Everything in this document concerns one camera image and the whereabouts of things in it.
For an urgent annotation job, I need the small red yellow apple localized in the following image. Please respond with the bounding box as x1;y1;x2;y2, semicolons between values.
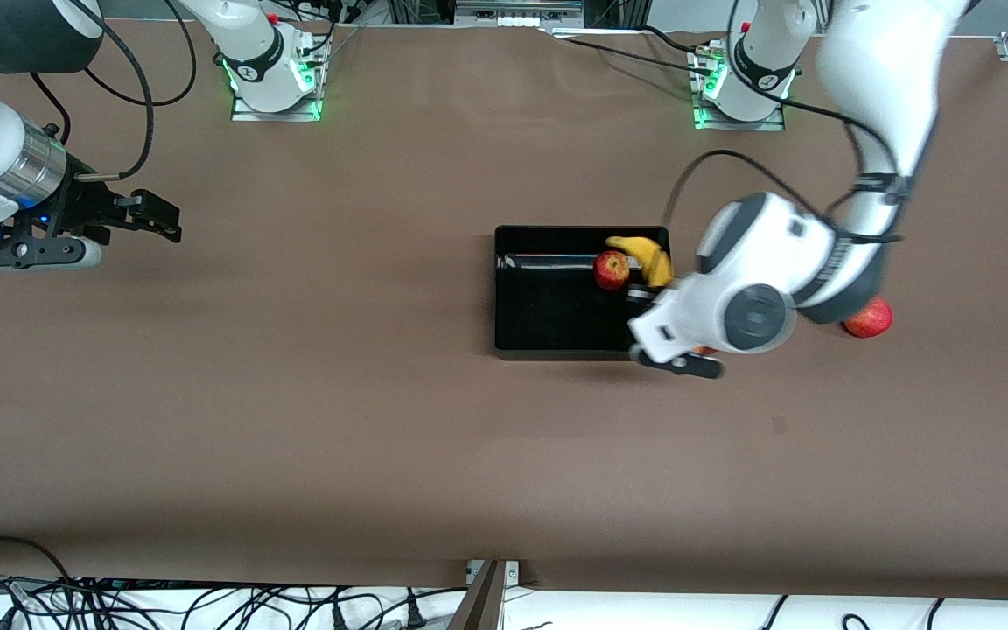
593;250;631;291

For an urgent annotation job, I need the yellow banana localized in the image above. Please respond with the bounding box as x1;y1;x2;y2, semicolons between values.
605;235;674;289

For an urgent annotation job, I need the black rectangular plastic box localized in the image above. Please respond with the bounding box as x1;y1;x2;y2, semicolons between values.
494;225;673;362

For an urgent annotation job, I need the red apple right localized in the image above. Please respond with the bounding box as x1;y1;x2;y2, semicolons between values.
843;297;894;340

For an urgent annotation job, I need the brown table cover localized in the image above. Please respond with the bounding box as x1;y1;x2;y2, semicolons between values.
0;17;1008;605

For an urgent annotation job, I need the black cable with plug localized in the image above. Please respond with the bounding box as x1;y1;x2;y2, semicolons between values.
75;0;156;182

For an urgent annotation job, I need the metal base plate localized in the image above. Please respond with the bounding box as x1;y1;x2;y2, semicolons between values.
231;35;324;123
692;44;787;132

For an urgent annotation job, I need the black looping arm cable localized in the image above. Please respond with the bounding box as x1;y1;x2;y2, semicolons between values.
84;0;199;108

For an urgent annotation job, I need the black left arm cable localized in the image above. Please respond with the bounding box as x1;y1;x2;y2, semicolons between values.
663;98;903;230

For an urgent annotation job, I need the long black table cable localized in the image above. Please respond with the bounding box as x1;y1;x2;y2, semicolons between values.
556;33;724;78

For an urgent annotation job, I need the short black table cable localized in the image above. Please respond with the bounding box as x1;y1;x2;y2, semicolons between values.
640;24;702;53

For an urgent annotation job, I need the silver aluminium frame rail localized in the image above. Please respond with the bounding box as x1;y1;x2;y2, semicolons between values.
454;0;584;27

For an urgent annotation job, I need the small silver edge bracket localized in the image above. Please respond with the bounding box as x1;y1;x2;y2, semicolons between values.
466;560;521;585

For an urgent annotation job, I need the black arched cable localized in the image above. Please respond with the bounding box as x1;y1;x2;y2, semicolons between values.
0;535;76;583

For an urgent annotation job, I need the dark slanted post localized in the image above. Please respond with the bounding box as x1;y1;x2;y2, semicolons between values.
447;560;507;630

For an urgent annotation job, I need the tangled black floor cable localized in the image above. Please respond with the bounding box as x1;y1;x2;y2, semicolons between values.
75;582;470;630

